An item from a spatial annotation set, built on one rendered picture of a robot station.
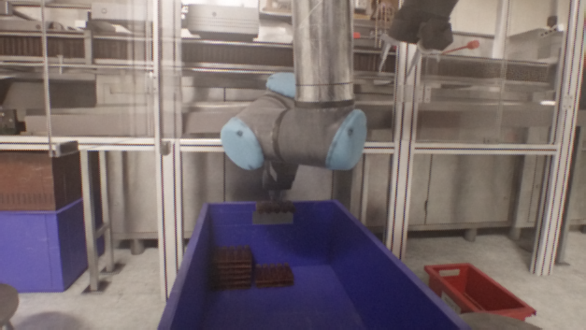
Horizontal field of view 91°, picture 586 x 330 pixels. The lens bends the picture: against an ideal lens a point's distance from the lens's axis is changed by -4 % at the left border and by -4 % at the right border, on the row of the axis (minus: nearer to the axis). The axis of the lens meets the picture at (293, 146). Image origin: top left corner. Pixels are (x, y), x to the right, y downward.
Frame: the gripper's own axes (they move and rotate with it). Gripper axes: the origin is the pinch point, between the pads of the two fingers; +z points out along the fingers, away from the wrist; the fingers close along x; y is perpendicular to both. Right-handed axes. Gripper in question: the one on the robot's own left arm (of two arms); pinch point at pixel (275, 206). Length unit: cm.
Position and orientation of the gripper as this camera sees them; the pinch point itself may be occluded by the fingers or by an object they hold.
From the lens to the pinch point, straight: 82.1
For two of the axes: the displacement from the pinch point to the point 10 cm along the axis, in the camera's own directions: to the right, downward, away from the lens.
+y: -1.2, -6.7, 7.3
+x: -9.8, -0.1, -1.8
